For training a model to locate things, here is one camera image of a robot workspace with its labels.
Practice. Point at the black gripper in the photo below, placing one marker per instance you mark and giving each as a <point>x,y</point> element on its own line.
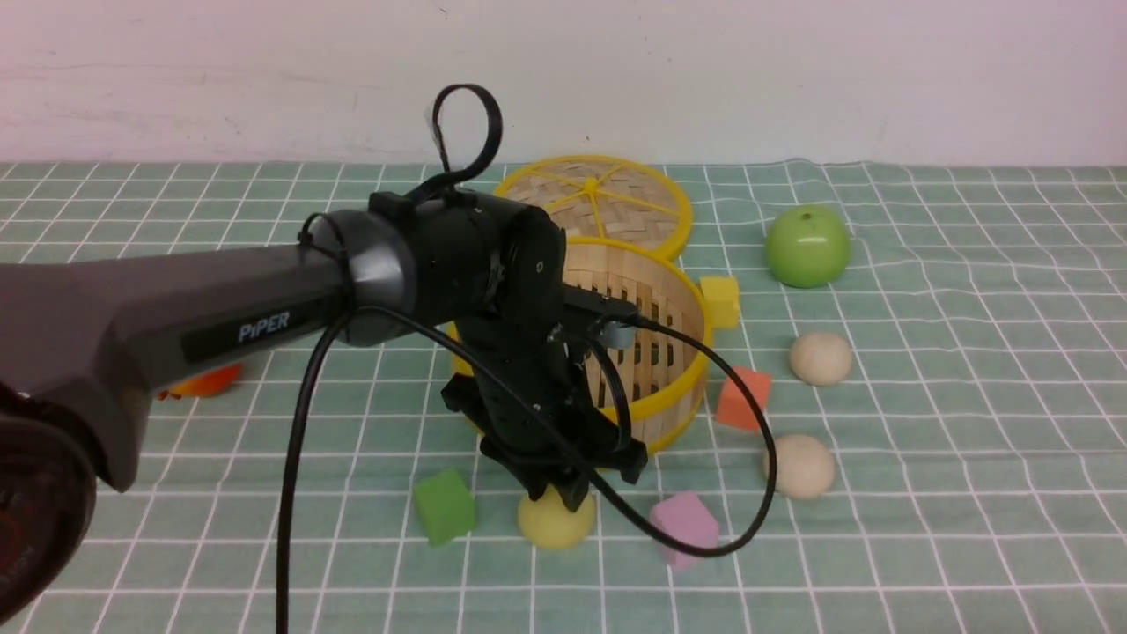
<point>548,403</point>

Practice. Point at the yellow bun front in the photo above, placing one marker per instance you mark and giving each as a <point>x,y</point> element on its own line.
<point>548,524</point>

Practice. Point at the white bun front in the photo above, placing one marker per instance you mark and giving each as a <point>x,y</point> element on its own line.
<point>806,469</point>

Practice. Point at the white bun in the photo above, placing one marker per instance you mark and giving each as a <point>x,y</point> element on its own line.
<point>821,358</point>
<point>806,469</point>

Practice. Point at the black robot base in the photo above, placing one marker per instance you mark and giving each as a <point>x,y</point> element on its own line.
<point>35,528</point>

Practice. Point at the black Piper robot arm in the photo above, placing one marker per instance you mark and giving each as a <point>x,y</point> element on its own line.
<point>87,345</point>

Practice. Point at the bamboo steamer tray yellow rim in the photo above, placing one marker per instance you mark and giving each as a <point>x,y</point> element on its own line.
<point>667,377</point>

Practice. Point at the woven bamboo steamer lid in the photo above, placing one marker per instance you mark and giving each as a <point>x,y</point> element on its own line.
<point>607,197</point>

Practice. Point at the green foam cube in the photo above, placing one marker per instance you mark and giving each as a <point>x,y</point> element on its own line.
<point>445,507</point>

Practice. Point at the pink foam cube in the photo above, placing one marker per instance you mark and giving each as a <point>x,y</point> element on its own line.
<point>685,517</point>

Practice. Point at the orange foam cube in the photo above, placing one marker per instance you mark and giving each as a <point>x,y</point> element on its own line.
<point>733,409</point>

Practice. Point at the yellow foam cube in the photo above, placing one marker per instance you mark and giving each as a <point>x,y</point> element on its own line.
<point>721,297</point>

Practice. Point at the green apple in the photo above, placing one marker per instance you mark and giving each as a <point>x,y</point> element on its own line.
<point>808,246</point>

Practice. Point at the red apple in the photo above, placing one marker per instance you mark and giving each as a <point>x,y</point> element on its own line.
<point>207,385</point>

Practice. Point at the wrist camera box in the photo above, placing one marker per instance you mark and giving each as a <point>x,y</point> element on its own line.
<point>610,321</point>

